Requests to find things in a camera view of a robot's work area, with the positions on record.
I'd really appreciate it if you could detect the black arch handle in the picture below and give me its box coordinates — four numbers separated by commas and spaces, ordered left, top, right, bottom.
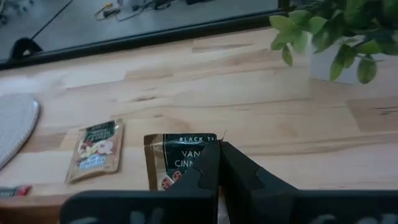
7, 37, 44, 62

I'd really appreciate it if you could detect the round woven placemat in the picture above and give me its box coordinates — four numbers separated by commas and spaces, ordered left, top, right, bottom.
0, 92, 40, 171

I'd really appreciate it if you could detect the black gold vanilla tea bag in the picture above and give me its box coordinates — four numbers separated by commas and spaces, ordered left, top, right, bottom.
143, 130, 227, 191

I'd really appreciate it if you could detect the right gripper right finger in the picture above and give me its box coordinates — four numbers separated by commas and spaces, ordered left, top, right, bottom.
221, 141, 300, 192

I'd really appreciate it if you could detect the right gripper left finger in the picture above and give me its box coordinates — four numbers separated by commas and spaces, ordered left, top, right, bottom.
169, 140, 221, 191

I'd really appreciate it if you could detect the red strawberry tea bag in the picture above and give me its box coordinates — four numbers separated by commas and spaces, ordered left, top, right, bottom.
0, 185, 33, 198

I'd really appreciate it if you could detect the black aluminium table frame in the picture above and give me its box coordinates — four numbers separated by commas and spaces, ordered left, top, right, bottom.
0, 0, 293, 71

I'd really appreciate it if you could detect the yellow cable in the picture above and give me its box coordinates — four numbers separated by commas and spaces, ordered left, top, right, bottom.
94, 1, 114, 20

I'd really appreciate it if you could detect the green plant in white pot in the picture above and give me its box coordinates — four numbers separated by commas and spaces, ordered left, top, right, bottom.
269, 0, 398, 85

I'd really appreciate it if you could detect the wooden compartment tea box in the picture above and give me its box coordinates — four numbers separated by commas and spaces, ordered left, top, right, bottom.
0, 195, 74, 224

